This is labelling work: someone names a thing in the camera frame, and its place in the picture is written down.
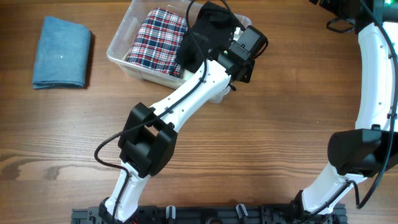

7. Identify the blue denim cloth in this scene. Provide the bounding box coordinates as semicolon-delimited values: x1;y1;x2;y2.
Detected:
32;16;91;90

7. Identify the clear plastic storage container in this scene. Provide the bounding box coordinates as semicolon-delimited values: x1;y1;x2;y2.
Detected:
106;0;252;105

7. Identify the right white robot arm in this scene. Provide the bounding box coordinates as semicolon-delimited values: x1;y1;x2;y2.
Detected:
292;0;397;222

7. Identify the black garment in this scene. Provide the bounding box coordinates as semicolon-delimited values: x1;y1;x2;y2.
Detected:
175;1;244;73

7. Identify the cream cloth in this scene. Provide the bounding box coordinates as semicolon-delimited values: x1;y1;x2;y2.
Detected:
179;68;194;81

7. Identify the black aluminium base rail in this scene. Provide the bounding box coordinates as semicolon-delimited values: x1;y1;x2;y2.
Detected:
70;204;348;224

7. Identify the red plaid cloth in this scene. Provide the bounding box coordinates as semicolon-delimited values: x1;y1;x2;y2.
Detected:
125;8;187;77

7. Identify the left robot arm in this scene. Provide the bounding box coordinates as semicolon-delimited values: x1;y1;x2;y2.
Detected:
98;26;269;223

